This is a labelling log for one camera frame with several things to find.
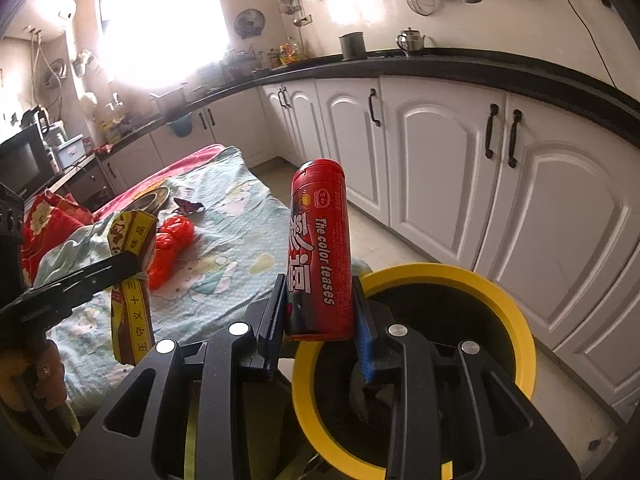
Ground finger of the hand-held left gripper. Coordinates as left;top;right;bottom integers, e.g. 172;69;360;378
0;250;146;333

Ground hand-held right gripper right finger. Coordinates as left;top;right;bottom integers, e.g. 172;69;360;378
350;275;583;480

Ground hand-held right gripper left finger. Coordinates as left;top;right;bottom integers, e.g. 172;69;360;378
55;272;291;480

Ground yellow brown paper box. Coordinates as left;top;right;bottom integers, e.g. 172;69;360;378
107;210;161;367

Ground red plastic bag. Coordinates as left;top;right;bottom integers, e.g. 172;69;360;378
149;216;197;291

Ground red candy can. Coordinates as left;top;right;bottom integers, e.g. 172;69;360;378
284;158;357;343

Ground yellow-rimmed black bin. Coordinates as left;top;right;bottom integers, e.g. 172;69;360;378
291;262;537;480

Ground floral red pillow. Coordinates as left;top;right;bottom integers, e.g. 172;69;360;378
22;191;95;283

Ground black microwave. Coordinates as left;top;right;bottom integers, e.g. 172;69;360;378
0;122;48;196

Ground light green cartoon printed blanket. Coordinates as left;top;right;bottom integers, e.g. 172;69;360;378
30;147;366;406

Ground metal plate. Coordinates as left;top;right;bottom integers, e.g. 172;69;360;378
131;186;172;213

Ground white storage box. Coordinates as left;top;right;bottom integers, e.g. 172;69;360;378
54;134;86;171

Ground black kettle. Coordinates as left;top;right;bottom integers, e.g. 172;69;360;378
20;105;51;133

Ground yellow food packets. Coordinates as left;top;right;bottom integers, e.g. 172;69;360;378
102;115;131;143

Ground blue hanging bin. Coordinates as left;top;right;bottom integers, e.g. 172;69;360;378
167;112;195;138

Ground steel stockpot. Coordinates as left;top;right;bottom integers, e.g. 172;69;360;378
150;85;188;116

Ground white lower cabinets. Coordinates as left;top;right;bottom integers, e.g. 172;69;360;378
97;75;640;423

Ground window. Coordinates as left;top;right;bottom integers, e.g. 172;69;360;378
97;0;231;91

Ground black countertop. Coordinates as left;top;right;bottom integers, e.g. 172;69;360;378
92;47;640;161

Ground metal teapot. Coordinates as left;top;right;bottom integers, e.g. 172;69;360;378
396;27;427;56

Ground small hanging utensil rack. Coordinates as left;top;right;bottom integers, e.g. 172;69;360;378
280;0;313;28

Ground round wall fan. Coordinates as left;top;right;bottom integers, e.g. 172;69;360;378
234;8;265;40

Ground black power cable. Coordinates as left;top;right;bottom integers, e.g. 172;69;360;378
562;0;621;88

